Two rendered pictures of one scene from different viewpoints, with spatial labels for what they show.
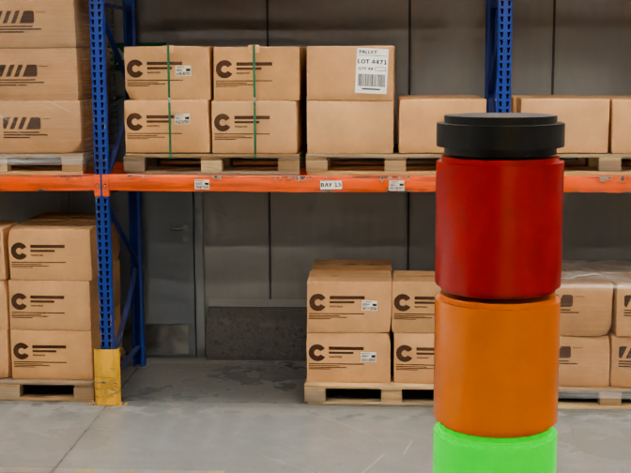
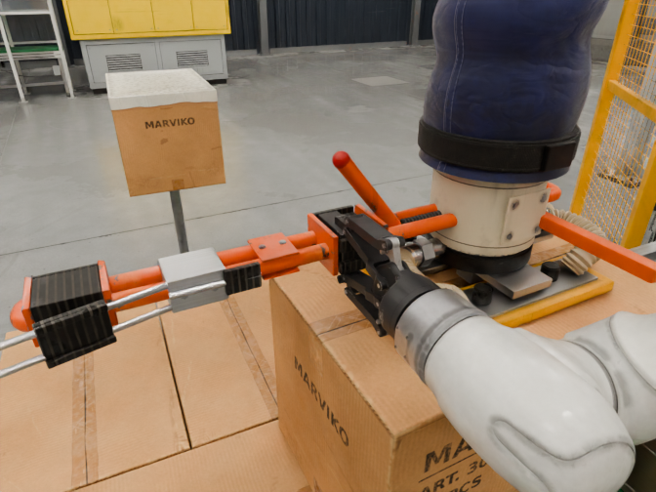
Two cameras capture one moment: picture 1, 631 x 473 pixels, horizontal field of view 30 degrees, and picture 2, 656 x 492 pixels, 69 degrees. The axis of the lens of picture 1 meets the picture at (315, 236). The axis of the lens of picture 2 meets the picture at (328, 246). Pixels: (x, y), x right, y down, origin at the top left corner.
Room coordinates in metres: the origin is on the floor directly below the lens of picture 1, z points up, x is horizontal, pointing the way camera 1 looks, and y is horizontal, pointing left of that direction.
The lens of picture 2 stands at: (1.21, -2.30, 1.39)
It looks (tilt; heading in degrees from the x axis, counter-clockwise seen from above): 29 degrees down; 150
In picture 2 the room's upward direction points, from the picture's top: straight up
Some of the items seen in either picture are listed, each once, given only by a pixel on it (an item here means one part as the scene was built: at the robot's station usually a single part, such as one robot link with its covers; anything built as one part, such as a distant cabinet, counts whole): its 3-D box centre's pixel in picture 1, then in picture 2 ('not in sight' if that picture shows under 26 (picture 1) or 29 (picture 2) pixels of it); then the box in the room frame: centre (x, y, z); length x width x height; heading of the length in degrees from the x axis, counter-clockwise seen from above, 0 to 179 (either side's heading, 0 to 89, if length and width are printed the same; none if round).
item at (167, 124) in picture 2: not in sight; (163, 126); (-1.06, -1.86, 0.82); 0.60 x 0.40 x 0.40; 173
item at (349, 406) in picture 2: not in sight; (459, 371); (0.74, -1.74, 0.74); 0.60 x 0.40 x 0.40; 87
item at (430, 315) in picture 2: not in sight; (441, 336); (0.94, -2.01, 1.08); 0.09 x 0.06 x 0.09; 86
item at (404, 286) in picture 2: not in sight; (401, 299); (0.87, -2.01, 1.08); 0.09 x 0.07 x 0.08; 176
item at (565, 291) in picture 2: not in sight; (515, 289); (0.82, -1.74, 0.98); 0.34 x 0.10 x 0.05; 87
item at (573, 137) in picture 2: not in sight; (496, 135); (0.73, -1.73, 1.19); 0.23 x 0.23 x 0.04
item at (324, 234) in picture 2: not in sight; (347, 237); (0.71, -1.98, 1.08); 0.10 x 0.08 x 0.06; 177
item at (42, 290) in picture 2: not in sight; (71, 301); (0.68, -2.33, 1.08); 0.08 x 0.07 x 0.05; 87
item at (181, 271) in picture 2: not in sight; (193, 278); (0.70, -2.20, 1.07); 0.07 x 0.07 x 0.04; 87
